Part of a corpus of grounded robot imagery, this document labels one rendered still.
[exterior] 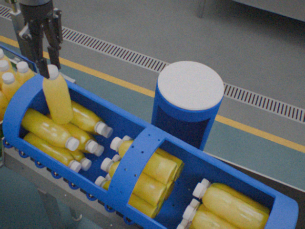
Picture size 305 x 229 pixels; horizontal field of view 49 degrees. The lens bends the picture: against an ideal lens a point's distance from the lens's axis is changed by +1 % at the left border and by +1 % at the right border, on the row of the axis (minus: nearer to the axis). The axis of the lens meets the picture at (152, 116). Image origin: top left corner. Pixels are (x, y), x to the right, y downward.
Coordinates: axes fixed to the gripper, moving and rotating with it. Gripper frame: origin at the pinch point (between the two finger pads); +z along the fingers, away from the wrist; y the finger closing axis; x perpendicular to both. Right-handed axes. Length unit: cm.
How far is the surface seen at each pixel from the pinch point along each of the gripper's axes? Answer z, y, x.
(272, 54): 137, 229, -43
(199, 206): 28, 0, -53
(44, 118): 21.9, -4.4, 2.4
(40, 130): 22.7, -8.3, 0.7
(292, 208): 14, 5, -74
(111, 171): 23.1, -7.6, -26.3
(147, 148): 13.0, -0.8, -33.9
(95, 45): 137, 140, 97
